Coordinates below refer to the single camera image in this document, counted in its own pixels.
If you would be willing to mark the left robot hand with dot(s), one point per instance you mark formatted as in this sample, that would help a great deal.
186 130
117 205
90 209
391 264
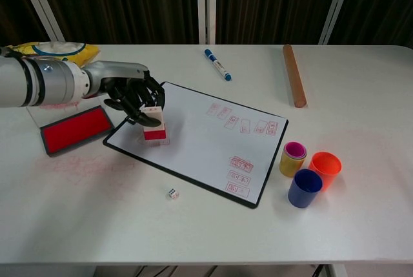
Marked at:
119 70

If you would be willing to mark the red and white stamp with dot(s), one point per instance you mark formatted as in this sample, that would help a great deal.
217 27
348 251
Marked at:
155 134

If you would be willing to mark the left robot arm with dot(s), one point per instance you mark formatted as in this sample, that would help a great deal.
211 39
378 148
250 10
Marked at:
42 83

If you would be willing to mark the yellow marshmallow bag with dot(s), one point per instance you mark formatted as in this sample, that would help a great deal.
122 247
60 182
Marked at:
87 54

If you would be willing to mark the red ink pad clear lid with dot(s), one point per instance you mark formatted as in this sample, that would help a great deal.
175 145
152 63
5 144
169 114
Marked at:
74 128

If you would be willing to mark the blue whiteboard marker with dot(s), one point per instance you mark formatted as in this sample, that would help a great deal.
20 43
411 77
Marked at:
217 64

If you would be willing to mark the white stamped paper sheet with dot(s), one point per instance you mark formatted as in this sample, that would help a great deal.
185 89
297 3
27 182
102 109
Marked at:
200 148

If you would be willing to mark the small white die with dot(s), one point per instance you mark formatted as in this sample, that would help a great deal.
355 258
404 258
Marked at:
173 194

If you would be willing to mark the wooden rolling rod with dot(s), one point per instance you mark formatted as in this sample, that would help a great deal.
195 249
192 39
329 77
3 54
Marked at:
293 75

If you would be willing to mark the black clipboard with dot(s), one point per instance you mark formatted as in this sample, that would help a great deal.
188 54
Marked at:
253 206

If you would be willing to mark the magenta plastic cup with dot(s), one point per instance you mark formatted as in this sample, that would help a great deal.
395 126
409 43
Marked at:
295 149

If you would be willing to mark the yellow plastic cup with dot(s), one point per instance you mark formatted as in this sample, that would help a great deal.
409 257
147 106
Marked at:
288 167

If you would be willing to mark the blue plastic cup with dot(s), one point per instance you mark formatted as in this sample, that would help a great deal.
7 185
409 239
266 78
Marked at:
301 196

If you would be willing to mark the orange plastic cup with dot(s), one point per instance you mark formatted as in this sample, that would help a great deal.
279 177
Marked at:
329 177

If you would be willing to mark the white slanted frame post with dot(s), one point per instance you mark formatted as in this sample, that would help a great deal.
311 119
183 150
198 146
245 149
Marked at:
40 2
337 6

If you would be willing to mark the white upright frame post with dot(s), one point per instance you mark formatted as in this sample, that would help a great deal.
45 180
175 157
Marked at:
206 6

